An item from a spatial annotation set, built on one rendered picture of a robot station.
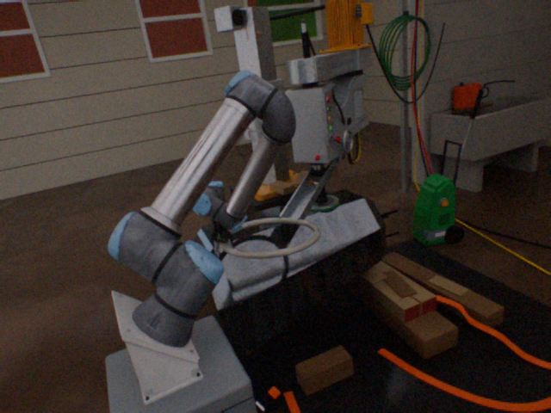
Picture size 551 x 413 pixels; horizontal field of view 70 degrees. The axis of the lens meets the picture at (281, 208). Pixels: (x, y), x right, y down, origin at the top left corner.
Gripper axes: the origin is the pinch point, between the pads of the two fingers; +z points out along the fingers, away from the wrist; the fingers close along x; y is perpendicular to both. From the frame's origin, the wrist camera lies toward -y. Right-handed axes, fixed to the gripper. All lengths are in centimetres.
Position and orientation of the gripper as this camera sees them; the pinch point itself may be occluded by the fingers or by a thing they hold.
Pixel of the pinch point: (224, 253)
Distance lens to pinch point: 196.0
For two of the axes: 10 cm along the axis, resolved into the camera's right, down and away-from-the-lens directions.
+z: 0.9, 9.4, 3.1
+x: 10.0, -1.0, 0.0
